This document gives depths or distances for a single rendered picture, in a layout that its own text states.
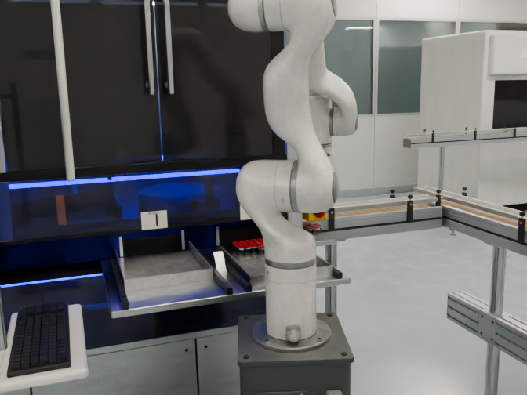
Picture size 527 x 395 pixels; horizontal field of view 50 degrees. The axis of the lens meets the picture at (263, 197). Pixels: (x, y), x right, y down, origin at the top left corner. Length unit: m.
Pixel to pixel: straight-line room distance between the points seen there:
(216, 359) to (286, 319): 0.84
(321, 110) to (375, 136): 5.95
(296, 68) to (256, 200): 0.30
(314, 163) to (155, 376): 1.15
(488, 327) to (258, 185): 1.43
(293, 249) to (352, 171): 6.14
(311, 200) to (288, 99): 0.22
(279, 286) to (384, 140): 6.35
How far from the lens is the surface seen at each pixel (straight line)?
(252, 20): 1.22
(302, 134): 1.22
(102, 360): 2.05
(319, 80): 1.47
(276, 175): 1.24
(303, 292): 1.31
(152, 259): 1.95
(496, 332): 2.43
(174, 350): 2.08
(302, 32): 1.19
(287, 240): 1.27
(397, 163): 7.72
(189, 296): 1.61
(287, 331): 1.33
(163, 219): 1.91
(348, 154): 7.33
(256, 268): 1.81
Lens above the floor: 1.45
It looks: 11 degrees down
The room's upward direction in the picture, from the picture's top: 1 degrees counter-clockwise
